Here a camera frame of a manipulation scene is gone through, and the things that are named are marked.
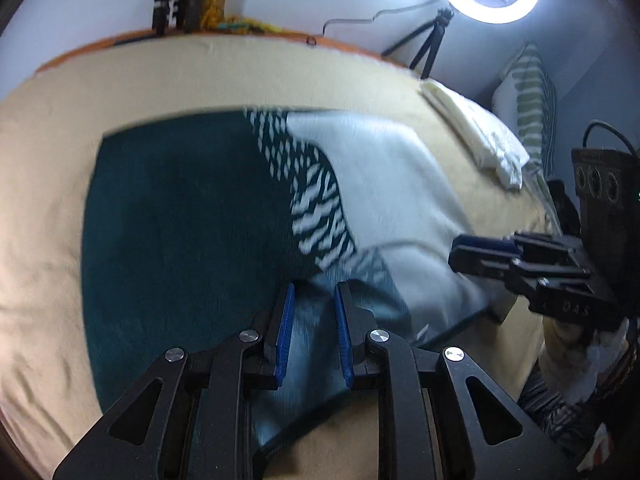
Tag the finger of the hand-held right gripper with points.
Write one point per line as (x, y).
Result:
(480, 262)
(485, 244)

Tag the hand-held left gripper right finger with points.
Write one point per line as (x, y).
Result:
(344, 340)

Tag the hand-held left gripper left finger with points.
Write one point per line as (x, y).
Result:
(285, 340)

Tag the green and white printed t-shirt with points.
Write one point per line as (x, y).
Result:
(175, 210)

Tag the person's right forearm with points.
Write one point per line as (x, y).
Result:
(555, 410)

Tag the person's right hand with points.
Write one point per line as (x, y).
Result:
(570, 345)

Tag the folded white garment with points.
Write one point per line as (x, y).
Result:
(480, 130)

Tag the green striped pillow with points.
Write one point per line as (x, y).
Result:
(527, 95)

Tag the small black tripod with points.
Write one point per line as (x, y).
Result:
(425, 45)

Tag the tan blanket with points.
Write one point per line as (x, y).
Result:
(50, 160)

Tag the folded silver black tripod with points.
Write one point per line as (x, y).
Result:
(172, 5)

